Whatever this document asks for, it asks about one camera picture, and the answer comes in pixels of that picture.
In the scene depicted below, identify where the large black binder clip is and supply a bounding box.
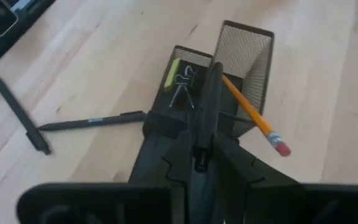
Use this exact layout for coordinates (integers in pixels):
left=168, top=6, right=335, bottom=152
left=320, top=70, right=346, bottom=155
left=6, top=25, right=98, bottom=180
left=168, top=64, right=199, bottom=110

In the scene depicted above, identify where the yellow pencil pink eraser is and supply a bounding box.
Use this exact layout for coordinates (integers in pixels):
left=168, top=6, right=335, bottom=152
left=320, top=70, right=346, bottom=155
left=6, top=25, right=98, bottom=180
left=221, top=74, right=291, bottom=157

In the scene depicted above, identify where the black mesh desk organizer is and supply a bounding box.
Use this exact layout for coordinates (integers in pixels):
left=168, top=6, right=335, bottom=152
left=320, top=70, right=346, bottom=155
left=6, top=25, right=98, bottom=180
left=142, top=19, right=275, bottom=141

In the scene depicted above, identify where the yellow-green eraser block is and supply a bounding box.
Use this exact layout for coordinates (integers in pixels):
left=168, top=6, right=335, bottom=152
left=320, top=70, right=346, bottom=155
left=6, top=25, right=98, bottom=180
left=163, top=58, right=181, bottom=93

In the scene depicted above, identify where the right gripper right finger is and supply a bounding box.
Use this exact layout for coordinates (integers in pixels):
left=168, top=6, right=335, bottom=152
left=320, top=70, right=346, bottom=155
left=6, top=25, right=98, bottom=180
left=211, top=133, right=358, bottom=224

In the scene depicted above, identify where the black pen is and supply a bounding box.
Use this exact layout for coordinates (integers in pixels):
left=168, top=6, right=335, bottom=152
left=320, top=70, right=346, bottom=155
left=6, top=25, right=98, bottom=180
left=193, top=61, right=224, bottom=174
left=37, top=110, right=147, bottom=131
left=0, top=73, right=52, bottom=156

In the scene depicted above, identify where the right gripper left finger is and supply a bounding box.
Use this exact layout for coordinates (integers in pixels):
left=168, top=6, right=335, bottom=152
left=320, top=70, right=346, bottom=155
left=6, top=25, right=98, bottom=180
left=17, top=130, right=196, bottom=224

